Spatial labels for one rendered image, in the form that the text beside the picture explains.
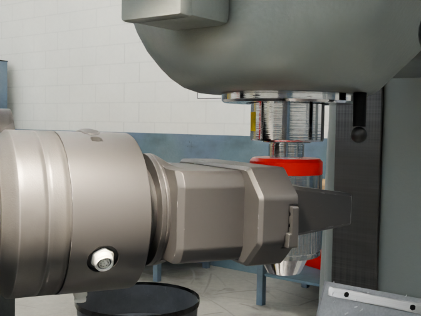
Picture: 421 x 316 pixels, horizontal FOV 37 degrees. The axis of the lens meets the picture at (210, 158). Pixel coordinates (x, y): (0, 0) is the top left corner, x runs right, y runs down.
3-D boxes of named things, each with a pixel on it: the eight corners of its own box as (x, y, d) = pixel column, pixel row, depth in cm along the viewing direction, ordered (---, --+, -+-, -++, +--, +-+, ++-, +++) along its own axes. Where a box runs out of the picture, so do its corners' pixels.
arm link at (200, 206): (304, 135, 34) (85, 128, 28) (297, 312, 34) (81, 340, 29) (200, 131, 45) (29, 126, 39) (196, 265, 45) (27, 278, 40)
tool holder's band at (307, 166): (266, 176, 38) (267, 160, 38) (239, 170, 42) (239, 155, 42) (336, 175, 39) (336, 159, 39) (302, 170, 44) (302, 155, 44)
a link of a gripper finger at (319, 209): (343, 232, 40) (260, 237, 37) (345, 182, 40) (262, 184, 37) (359, 236, 39) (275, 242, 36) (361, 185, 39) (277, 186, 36)
